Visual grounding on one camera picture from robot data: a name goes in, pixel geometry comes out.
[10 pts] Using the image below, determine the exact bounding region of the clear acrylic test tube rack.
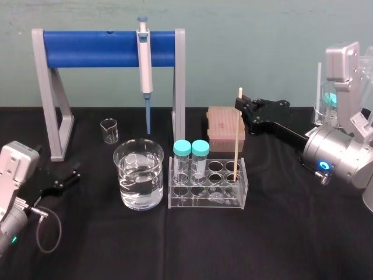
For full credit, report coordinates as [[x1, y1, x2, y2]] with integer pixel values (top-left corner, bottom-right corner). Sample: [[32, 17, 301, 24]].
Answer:
[[168, 156, 249, 211]]

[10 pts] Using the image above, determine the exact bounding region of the blue and grey pipette stand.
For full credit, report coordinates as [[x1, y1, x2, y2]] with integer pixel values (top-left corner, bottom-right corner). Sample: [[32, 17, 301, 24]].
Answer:
[[31, 28, 187, 162]]

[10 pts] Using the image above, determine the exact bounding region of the black table cloth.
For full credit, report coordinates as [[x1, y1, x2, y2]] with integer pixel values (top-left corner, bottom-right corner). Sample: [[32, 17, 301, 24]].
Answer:
[[0, 106, 373, 280]]

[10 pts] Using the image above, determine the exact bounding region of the thin dark cable silver plug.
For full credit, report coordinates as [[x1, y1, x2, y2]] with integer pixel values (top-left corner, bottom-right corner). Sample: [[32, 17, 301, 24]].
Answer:
[[28, 205, 62, 254], [298, 159, 332, 186]]

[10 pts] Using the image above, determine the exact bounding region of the clear plastic container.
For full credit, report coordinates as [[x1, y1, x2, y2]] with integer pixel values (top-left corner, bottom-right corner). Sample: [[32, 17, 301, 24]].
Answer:
[[312, 78, 341, 128]]

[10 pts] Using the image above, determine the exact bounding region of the small tube with teal cap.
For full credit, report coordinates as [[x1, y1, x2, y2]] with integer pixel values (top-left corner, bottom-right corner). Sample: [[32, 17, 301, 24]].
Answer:
[[323, 91, 338, 118]]

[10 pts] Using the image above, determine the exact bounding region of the white and blue pipette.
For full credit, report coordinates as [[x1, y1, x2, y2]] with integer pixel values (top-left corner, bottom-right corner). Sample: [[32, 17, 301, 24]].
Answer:
[[137, 16, 154, 135]]

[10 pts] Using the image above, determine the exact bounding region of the thin pale stick thermometer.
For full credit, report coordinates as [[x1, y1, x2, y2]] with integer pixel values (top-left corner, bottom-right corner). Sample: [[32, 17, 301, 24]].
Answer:
[[231, 87, 244, 183]]

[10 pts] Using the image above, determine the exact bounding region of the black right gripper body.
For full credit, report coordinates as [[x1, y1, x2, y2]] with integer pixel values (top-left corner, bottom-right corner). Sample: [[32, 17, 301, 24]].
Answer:
[[251, 98, 308, 150]]

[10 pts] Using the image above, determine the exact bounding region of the pink pipette tip box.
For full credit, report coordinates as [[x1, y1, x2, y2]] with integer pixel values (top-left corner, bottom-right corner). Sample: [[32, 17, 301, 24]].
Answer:
[[207, 106, 247, 153]]

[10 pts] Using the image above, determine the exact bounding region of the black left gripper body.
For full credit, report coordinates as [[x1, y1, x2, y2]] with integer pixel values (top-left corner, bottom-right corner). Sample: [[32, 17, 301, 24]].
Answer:
[[21, 168, 64, 205]]

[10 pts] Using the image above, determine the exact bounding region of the small empty glass beaker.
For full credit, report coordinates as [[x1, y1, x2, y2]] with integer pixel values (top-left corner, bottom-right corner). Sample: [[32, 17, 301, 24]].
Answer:
[[100, 118, 119, 145]]

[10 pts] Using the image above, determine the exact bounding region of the clear tube with teal cap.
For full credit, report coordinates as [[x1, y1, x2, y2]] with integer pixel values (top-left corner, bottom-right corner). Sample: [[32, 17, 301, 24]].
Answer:
[[173, 139, 192, 186], [191, 139, 210, 187]]

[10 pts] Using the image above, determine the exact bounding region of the large glass beaker with water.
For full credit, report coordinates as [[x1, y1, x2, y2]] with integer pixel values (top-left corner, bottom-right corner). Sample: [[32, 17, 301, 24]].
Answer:
[[112, 138, 165, 212]]

